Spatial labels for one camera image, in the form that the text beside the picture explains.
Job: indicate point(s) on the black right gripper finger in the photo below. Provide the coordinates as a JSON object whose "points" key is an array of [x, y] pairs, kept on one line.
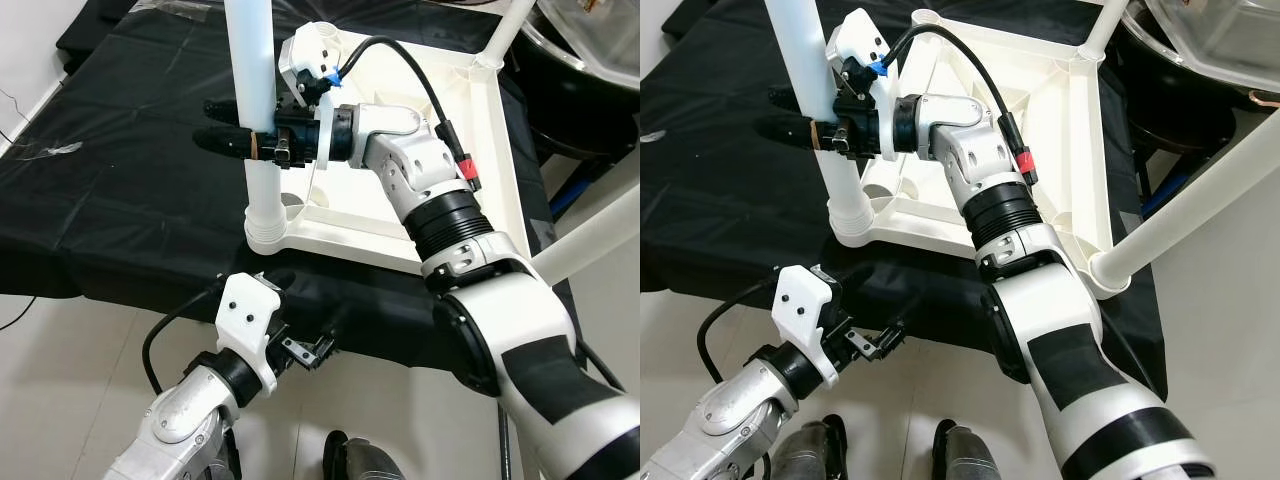
{"points": [[790, 98], [222, 107], [790, 135], [225, 143]]}

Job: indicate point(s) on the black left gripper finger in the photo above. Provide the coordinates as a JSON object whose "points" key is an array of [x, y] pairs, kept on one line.
{"points": [[890, 338], [278, 278], [845, 275], [325, 345]]}

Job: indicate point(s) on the white plastic table top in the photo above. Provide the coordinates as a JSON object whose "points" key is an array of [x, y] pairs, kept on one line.
{"points": [[930, 220], [350, 230]]}

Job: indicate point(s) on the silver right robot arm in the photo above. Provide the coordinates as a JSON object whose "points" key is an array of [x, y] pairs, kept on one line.
{"points": [[980, 150], [420, 160]]}

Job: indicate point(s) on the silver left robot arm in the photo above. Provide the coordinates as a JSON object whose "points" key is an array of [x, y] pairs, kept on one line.
{"points": [[730, 415], [185, 420]]}

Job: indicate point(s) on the tan rubber band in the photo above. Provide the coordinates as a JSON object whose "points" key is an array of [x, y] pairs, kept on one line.
{"points": [[254, 145], [821, 135]]}

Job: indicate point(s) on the black tablecloth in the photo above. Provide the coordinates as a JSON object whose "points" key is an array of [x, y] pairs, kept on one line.
{"points": [[120, 200], [720, 200]]}

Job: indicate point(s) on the grey robot right leg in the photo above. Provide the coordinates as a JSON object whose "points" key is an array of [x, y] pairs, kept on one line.
{"points": [[365, 462], [968, 458]]}

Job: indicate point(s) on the clear plastic storage box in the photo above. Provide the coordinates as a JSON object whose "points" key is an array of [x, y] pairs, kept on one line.
{"points": [[600, 40], [1220, 40]]}

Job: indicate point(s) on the long black floor pole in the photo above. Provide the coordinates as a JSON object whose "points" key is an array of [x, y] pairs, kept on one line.
{"points": [[506, 440]]}

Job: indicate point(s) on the black wok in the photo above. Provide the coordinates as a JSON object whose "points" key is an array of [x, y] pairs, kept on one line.
{"points": [[1170, 120], [580, 120]]}

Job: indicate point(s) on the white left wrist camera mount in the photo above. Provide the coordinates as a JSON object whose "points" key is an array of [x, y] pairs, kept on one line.
{"points": [[800, 300], [245, 315]]}

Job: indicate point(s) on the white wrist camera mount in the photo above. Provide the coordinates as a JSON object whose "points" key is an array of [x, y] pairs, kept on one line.
{"points": [[800, 300], [245, 315], [310, 50], [855, 35]]}

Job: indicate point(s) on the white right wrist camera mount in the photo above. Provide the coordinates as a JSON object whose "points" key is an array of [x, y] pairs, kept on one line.
{"points": [[310, 50], [855, 35]]}

